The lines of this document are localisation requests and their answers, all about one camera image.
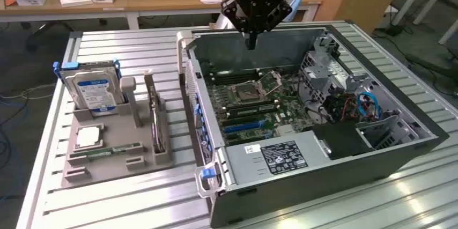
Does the Nvidia graphics card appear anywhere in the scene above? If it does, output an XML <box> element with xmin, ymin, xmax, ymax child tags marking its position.
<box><xmin>143</xmin><ymin>69</ymin><xmax>170</xmax><ymax>155</ymax></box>

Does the metal socket cover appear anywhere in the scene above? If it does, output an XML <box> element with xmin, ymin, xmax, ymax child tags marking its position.
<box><xmin>257</xmin><ymin>69</ymin><xmax>286</xmax><ymax>93</ymax></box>

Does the metal drive cage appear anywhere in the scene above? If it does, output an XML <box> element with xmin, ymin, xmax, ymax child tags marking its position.
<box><xmin>298</xmin><ymin>34</ymin><xmax>373</xmax><ymax>112</ymax></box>

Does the CPU socket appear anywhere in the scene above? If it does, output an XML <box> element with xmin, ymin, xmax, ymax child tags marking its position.
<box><xmin>231</xmin><ymin>80</ymin><xmax>269</xmax><ymax>104</ymax></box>

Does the black power adapter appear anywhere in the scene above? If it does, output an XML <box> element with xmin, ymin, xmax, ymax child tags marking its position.
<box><xmin>385</xmin><ymin>24</ymin><xmax>405</xmax><ymax>37</ymax></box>

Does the green motherboard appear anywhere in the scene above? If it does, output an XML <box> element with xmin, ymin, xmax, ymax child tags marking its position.
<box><xmin>205</xmin><ymin>67</ymin><xmax>313</xmax><ymax>147</ymax></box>

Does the RAM stick black label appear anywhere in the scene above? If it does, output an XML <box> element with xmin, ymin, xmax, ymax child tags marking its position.
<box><xmin>225</xmin><ymin>102</ymin><xmax>279</xmax><ymax>119</ymax></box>

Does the blue expansion slot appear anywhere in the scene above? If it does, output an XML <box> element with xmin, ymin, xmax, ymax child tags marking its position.
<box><xmin>222</xmin><ymin>120</ymin><xmax>266</xmax><ymax>134</ymax></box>

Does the black stand foot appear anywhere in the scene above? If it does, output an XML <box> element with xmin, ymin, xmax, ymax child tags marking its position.
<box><xmin>404</xmin><ymin>51</ymin><xmax>458</xmax><ymax>81</ymax></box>

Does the hard disk in blue caddy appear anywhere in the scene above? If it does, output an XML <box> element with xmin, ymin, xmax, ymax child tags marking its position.
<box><xmin>52</xmin><ymin>58</ymin><xmax>123</xmax><ymax>119</ymax></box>

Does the metal disk bay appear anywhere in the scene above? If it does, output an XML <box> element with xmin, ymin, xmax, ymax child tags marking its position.
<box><xmin>355</xmin><ymin>114</ymin><xmax>420</xmax><ymax>151</ymax></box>

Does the grey printed parts rack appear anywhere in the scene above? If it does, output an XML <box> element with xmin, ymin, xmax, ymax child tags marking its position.
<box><xmin>59</xmin><ymin>77</ymin><xmax>177</xmax><ymax>189</ymax></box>

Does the grey power supply unit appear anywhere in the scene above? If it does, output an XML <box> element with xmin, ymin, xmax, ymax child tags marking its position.
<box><xmin>222</xmin><ymin>131</ymin><xmax>333</xmax><ymax>186</ymax></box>

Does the blue case latch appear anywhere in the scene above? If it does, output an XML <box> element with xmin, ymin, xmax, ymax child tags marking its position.
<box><xmin>199</xmin><ymin>168</ymin><xmax>217</xmax><ymax>181</ymax></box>

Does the silver CPU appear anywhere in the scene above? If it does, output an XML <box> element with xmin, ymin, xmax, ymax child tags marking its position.
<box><xmin>74</xmin><ymin>126</ymin><xmax>104</xmax><ymax>150</ymax></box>

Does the green RAM stick bare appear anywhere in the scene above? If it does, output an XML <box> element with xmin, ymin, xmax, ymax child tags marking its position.
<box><xmin>72</xmin><ymin>143</ymin><xmax>142</xmax><ymax>160</ymax></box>

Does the black open PC case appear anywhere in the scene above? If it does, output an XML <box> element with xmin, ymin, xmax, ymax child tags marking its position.
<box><xmin>177</xmin><ymin>23</ymin><xmax>452</xmax><ymax>228</ymax></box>

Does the white metal table frame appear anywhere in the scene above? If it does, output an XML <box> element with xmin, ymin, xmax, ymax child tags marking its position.
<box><xmin>392</xmin><ymin>0</ymin><xmax>458</xmax><ymax>45</ymax></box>

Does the red and black wire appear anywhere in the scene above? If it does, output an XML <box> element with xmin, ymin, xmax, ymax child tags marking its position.
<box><xmin>338</xmin><ymin>97</ymin><xmax>355</xmax><ymax>122</ymax></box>

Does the blue SATA wire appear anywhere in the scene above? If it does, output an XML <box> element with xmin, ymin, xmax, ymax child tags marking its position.
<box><xmin>355</xmin><ymin>91</ymin><xmax>384</xmax><ymax>122</ymax></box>

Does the white floor cable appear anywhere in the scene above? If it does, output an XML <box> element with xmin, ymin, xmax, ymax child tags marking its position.
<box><xmin>0</xmin><ymin>83</ymin><xmax>60</xmax><ymax>100</ymax></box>

